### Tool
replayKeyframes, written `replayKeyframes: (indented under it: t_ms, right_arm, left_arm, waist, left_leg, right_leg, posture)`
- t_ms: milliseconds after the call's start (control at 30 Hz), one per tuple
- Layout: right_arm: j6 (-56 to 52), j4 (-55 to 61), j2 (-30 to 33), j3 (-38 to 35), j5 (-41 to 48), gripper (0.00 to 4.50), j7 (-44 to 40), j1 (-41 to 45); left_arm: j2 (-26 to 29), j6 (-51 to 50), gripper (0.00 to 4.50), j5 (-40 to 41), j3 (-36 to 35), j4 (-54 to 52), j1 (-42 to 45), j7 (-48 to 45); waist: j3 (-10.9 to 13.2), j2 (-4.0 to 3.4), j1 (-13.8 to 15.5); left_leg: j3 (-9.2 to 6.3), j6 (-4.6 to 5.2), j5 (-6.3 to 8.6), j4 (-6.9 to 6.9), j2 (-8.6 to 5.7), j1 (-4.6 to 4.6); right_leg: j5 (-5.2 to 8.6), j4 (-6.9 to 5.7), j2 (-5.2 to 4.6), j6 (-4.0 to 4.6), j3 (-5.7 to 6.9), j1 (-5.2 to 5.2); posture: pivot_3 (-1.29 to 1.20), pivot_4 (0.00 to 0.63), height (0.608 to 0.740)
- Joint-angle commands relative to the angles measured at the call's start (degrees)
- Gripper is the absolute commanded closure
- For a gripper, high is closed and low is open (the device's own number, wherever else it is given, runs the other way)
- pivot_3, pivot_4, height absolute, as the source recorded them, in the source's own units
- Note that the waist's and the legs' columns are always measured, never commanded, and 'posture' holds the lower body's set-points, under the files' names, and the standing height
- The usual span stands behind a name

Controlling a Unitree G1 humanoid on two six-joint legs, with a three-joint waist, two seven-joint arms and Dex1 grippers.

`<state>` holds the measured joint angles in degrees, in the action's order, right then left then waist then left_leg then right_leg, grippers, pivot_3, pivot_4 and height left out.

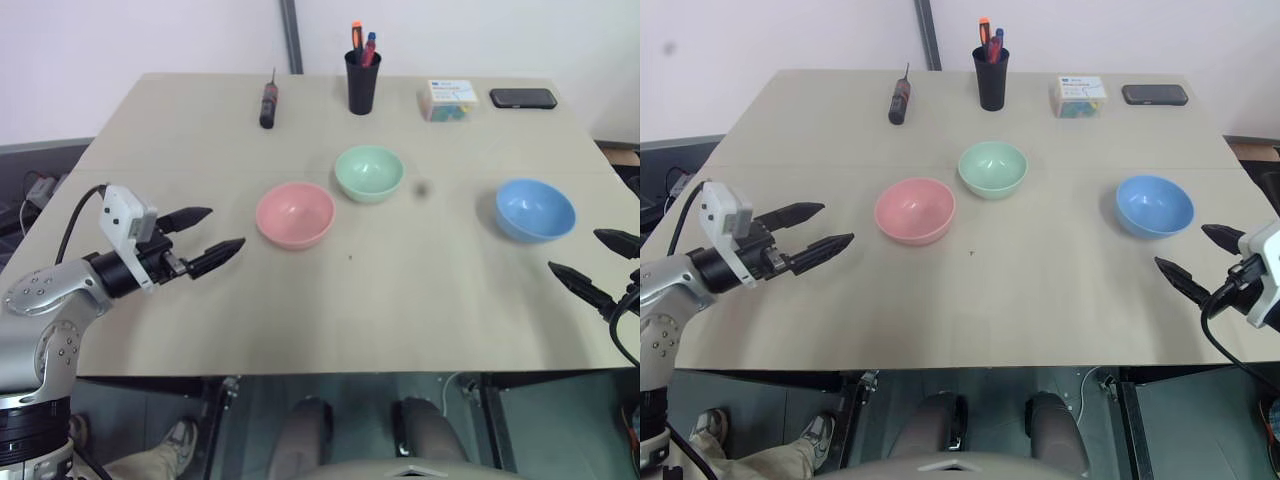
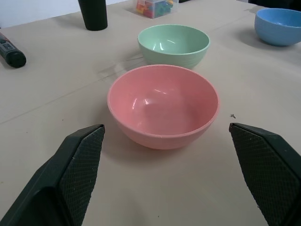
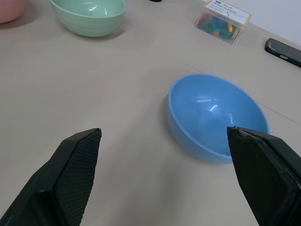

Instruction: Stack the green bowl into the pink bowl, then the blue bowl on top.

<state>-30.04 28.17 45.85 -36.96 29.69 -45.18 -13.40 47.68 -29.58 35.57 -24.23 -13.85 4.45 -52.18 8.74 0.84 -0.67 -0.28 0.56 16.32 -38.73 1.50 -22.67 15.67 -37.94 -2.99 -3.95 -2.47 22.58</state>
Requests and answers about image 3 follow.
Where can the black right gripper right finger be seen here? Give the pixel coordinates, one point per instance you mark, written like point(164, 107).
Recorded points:
point(265, 179)

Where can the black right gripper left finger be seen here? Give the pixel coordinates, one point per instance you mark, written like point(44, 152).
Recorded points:
point(58, 179)

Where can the blue plastic bowl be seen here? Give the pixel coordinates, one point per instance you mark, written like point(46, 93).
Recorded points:
point(211, 113)

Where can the black smartphone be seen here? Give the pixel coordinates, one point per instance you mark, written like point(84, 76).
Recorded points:
point(283, 52)

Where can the clear box of coloured clips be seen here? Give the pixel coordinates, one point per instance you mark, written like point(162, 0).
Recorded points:
point(221, 22)

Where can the green plastic bowl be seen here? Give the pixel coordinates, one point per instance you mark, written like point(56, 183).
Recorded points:
point(91, 16)

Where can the red plastic bowl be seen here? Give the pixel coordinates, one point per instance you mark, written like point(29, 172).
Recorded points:
point(9, 9)

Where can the small black object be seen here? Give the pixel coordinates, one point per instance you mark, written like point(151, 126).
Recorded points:
point(155, 0)

